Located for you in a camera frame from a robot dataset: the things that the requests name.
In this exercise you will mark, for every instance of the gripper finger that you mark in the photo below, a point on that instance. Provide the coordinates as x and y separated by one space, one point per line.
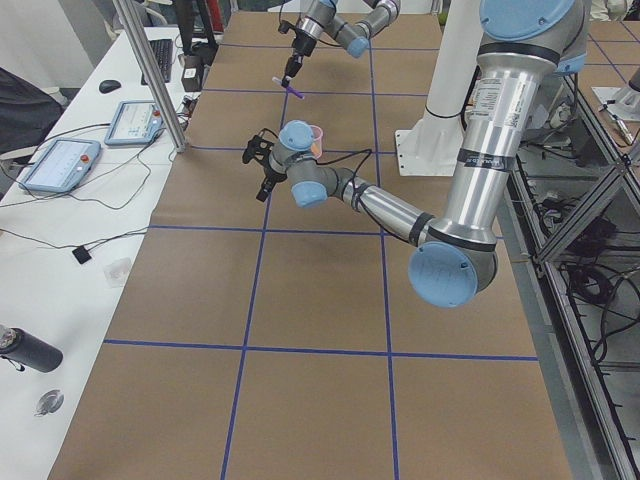
265 190
292 67

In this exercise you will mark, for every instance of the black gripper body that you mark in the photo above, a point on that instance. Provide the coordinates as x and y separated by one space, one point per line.
302 46
274 177

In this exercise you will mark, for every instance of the purple highlighter pen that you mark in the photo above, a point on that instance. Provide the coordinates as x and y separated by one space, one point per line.
289 87

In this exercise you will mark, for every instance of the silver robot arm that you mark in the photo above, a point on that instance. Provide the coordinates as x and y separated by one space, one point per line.
322 18
454 255

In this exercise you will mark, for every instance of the pink mesh pen holder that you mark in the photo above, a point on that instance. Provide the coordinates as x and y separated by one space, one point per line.
314 134

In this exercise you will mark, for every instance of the black box with label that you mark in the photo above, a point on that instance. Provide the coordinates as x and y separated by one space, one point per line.
192 72

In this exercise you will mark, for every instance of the black computer monitor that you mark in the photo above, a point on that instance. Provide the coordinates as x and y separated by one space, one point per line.
186 12

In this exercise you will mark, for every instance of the black keyboard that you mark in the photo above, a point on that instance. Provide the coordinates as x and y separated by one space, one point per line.
162 50

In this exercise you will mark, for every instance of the far blue teach pendant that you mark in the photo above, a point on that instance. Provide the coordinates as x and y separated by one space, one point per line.
135 123

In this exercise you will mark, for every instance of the blue teach pendant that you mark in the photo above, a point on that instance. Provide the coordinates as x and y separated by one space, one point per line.
62 166
135 123

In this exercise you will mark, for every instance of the clear plastic lid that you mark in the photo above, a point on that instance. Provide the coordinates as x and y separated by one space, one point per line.
117 272

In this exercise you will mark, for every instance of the black computer mouse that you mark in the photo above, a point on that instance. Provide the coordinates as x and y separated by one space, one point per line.
108 86

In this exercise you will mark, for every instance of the small black puck device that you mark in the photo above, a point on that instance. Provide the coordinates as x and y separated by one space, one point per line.
82 254

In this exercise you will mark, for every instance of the near blue teach pendant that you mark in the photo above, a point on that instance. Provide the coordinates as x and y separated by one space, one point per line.
62 166

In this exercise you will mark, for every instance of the seated person black jacket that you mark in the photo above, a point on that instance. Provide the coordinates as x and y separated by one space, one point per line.
27 113

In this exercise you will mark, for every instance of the black water bottle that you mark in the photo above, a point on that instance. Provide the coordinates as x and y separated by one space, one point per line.
23 350

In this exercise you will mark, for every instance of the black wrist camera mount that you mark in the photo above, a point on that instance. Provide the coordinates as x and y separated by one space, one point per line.
258 149
285 27

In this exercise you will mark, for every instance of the aluminium frame post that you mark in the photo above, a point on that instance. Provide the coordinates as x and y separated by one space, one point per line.
146 60

